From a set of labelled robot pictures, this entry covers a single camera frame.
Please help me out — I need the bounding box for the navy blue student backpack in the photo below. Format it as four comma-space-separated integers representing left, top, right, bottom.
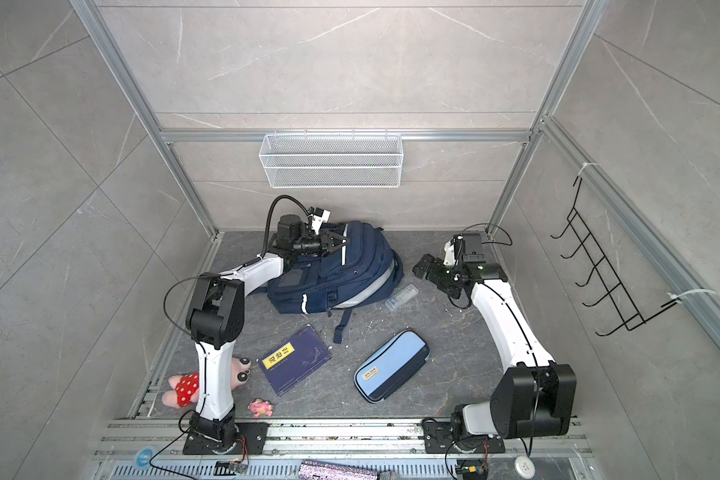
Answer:
266, 221, 404, 344

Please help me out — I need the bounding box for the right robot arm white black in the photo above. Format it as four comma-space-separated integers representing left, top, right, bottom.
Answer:
413, 233, 577, 447

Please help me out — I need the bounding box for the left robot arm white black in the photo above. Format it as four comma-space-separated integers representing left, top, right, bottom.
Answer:
185, 215, 350, 452

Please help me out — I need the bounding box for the light blue pencil case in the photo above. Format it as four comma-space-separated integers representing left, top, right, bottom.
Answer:
353, 329, 430, 404

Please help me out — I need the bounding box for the dark purple notebook yellow label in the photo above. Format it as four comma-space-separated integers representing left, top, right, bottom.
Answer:
258, 324, 332, 397

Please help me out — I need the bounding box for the small pink toy figure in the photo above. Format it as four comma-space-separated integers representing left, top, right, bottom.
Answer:
248, 398, 274, 418

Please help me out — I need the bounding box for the pink plush pig toy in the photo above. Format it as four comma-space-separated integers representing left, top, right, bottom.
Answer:
161, 357, 252, 409

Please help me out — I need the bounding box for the white round button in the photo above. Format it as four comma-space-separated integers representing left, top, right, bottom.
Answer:
513, 455, 536, 480

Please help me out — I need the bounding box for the glittery purple pouch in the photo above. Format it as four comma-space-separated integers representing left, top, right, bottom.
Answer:
297, 460, 379, 480

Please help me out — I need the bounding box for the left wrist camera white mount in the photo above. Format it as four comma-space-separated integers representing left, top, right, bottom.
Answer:
308, 207, 330, 235

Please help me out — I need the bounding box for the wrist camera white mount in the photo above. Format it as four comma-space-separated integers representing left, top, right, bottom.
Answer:
308, 207, 330, 235
443, 234, 465, 268

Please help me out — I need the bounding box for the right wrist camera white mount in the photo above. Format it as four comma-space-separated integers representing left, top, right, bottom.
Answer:
443, 234, 465, 268

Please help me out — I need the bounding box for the white wire mesh basket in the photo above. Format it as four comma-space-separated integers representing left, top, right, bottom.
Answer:
259, 132, 404, 189

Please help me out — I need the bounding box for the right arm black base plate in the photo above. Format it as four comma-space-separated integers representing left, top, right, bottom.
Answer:
420, 417, 505, 455

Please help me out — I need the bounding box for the black wire hook rack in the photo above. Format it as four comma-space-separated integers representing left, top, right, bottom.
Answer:
550, 177, 681, 338

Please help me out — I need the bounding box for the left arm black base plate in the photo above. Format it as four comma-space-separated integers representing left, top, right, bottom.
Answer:
182, 422, 269, 456

